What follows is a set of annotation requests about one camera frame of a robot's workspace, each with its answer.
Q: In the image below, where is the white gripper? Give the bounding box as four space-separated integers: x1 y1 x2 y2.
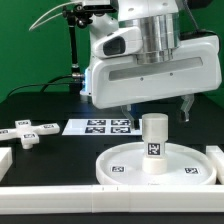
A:
91 35 222 130

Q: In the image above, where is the black cable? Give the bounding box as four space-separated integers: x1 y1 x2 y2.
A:
6 74 84 98

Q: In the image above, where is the white cable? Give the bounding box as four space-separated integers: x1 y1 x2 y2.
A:
28 0 84 32

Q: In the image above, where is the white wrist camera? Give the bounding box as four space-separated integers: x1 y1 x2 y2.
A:
92 27 143 58

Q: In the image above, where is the white front rail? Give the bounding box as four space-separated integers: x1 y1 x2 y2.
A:
0 185 224 215

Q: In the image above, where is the white left block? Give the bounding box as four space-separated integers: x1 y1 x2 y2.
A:
0 147 13 181

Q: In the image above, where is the white block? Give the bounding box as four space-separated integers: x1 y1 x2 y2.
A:
0 147 13 181
206 146 224 185

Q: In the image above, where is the white cross-shaped table base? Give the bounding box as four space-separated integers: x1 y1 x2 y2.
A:
0 120 60 149

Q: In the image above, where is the white marker sheet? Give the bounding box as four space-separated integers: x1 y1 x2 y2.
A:
63 119 142 136

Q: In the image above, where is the white right block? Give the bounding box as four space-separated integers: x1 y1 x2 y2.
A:
206 146 224 185

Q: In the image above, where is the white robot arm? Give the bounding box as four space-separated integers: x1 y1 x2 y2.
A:
82 0 222 122

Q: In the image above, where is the white round table top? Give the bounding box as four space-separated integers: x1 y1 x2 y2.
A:
96 142 217 185

